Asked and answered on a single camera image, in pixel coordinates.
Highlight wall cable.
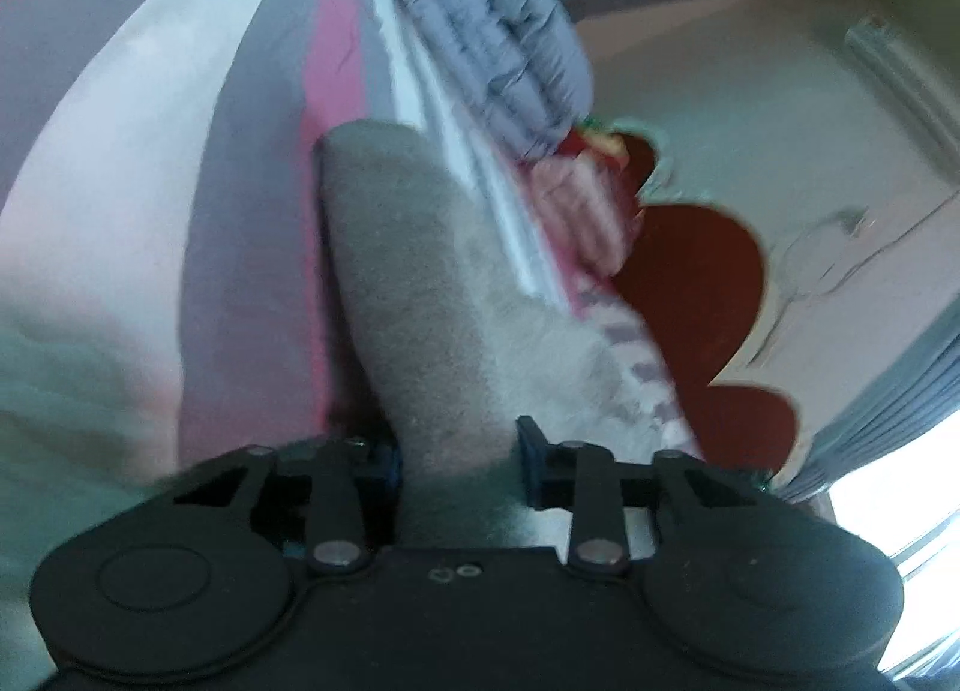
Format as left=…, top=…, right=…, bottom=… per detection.
left=772, top=205, right=890, bottom=306

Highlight grey curtain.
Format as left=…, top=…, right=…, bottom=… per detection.
left=772, top=316, right=960, bottom=508

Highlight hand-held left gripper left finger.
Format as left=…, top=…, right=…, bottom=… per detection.
left=172, top=436, right=404, bottom=575

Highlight folded blue grey quilt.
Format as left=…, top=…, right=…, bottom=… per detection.
left=384, top=0, right=595, bottom=163

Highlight striped pink grey bed sheet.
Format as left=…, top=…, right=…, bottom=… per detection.
left=0, top=0, right=706, bottom=691

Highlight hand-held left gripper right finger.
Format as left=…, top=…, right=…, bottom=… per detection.
left=515, top=416, right=758, bottom=576

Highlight folded pink quilt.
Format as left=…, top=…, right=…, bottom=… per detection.
left=525, top=155, right=646, bottom=280

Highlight bright window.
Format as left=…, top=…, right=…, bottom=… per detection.
left=825, top=410, right=960, bottom=681

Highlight grey pants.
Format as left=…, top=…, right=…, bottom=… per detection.
left=311, top=121, right=676, bottom=549

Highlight red scalloped headboard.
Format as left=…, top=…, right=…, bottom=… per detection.
left=600, top=128, right=800, bottom=482

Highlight white wall pipe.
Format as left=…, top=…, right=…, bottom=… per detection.
left=841, top=17, right=960, bottom=133

